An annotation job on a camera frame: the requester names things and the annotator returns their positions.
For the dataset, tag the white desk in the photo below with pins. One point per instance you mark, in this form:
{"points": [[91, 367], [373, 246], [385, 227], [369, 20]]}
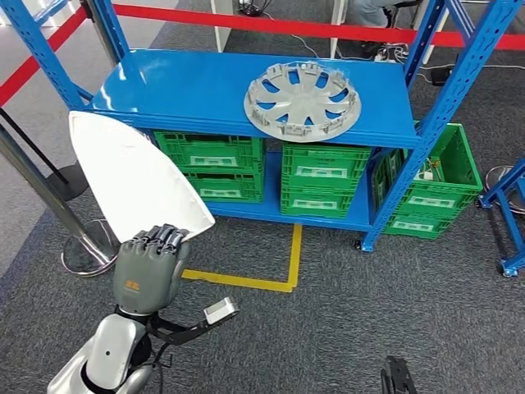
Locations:
{"points": [[221, 32], [434, 54]]}

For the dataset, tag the grey wheel hubcap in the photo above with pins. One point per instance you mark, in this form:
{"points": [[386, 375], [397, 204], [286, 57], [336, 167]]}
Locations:
{"points": [[303, 106]]}

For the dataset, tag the black box device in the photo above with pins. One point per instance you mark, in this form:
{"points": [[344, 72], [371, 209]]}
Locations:
{"points": [[442, 76]]}

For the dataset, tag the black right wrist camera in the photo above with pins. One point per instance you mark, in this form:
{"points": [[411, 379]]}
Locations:
{"points": [[397, 378]]}

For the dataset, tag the blue metal shelf rack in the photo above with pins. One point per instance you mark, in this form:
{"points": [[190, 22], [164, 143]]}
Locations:
{"points": [[197, 92]]}

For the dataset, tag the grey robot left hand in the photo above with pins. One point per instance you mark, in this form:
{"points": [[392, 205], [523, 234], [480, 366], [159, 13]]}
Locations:
{"points": [[147, 272]]}

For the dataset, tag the white plastic part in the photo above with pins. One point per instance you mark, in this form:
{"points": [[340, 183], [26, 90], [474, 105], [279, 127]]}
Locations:
{"points": [[131, 179]]}

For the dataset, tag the black base stanchion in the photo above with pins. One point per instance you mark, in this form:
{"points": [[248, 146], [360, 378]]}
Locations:
{"points": [[69, 182]]}

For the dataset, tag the green plastic crate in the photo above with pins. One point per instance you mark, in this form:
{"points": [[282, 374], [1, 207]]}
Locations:
{"points": [[246, 190], [443, 225], [468, 168], [246, 155], [287, 206], [357, 168]]}

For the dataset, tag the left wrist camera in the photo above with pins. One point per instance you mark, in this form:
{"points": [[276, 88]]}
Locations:
{"points": [[219, 311]]}

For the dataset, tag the red barrier belt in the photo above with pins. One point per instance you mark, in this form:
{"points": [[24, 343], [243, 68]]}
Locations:
{"points": [[29, 68], [246, 23]]}

